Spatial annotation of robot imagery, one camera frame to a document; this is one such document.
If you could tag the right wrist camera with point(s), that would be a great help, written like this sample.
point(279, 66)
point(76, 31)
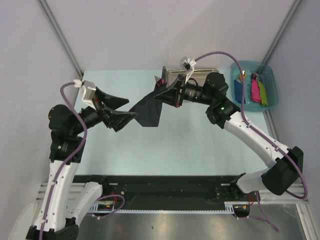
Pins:
point(188, 65)

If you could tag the teal plastic bin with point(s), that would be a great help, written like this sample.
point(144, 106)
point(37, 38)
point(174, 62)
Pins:
point(261, 72)

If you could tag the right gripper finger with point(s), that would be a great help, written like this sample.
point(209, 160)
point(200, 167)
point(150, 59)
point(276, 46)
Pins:
point(169, 97)
point(177, 84)

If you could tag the blue rolled napkin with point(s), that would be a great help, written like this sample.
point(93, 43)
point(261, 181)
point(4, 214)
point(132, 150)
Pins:
point(238, 91)

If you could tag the green rolled napkin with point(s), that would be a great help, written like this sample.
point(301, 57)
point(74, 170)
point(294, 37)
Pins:
point(263, 94)

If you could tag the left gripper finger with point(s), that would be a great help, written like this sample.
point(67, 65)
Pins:
point(110, 101)
point(117, 120)

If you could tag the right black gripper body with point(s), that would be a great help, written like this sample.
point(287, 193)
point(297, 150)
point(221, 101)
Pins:
point(190, 93)

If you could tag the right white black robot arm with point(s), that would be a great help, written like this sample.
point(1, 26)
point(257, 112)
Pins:
point(284, 164)

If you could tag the pink rolled napkin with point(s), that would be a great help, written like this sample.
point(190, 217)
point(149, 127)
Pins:
point(255, 92)

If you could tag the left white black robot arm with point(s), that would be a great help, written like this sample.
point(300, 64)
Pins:
point(58, 220)

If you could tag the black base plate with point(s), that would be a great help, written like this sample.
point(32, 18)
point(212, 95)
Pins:
point(168, 193)

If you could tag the black paper napkin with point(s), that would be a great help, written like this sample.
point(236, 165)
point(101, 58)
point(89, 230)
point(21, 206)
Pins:
point(149, 110)

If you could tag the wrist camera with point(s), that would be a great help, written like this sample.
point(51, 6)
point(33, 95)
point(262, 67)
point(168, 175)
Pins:
point(188, 65)
point(88, 90)

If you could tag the yellow utensil in bin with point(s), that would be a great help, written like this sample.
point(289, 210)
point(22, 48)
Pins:
point(242, 76)

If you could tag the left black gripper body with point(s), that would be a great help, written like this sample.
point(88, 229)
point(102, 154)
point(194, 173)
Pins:
point(90, 117)

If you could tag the silver table knife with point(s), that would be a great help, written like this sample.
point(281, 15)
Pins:
point(164, 76)

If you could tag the iridescent rainbow fork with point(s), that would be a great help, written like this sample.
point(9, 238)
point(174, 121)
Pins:
point(159, 82)

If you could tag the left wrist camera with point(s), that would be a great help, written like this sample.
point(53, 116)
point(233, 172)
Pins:
point(88, 90)

